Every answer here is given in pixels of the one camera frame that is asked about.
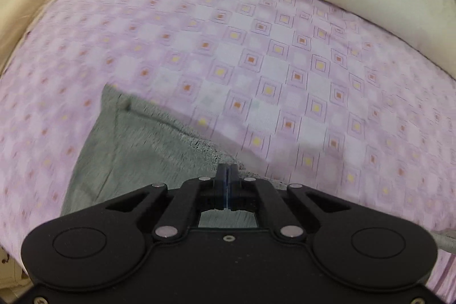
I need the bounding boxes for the grey-green pants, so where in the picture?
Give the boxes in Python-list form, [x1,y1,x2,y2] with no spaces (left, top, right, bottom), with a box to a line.
[60,82,456,254]

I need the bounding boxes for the pink checkered bed sheet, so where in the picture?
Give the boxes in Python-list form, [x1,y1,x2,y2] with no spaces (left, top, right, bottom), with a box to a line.
[0,0,456,294]

